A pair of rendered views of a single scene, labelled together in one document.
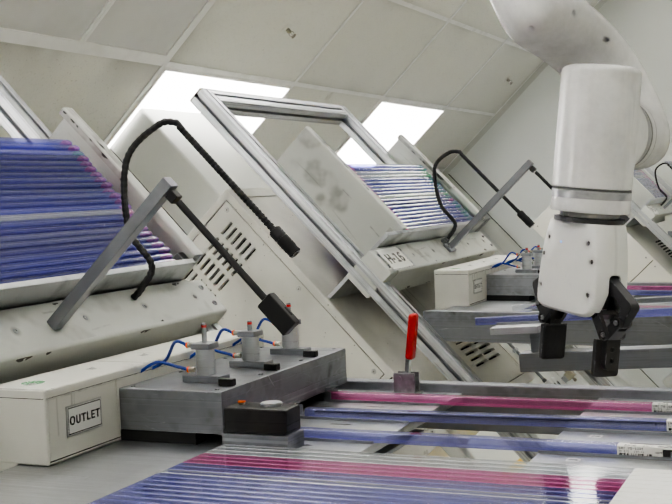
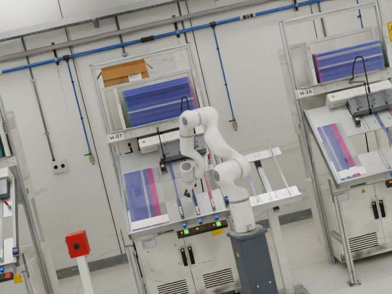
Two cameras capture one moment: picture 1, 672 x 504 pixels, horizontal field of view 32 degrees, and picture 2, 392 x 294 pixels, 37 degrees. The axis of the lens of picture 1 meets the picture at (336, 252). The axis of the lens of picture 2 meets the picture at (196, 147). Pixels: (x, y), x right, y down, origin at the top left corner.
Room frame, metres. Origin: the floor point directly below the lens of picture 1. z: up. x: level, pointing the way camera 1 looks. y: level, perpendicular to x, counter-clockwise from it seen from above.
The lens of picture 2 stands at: (-0.13, -3.75, 1.58)
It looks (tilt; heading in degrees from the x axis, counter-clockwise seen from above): 6 degrees down; 67
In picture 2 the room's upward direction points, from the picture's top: 13 degrees counter-clockwise
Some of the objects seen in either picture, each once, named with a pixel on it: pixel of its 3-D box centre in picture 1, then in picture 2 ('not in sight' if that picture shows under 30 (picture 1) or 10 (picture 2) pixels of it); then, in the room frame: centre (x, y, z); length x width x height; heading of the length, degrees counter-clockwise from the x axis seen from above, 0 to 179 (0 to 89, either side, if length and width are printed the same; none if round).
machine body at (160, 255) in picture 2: not in sight; (188, 254); (1.35, 0.45, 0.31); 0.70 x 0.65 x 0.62; 160
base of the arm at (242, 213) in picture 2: not in sight; (242, 216); (1.29, -0.78, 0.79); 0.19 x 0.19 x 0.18
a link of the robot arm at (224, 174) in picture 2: not in sight; (230, 182); (1.26, -0.79, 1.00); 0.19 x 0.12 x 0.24; 9
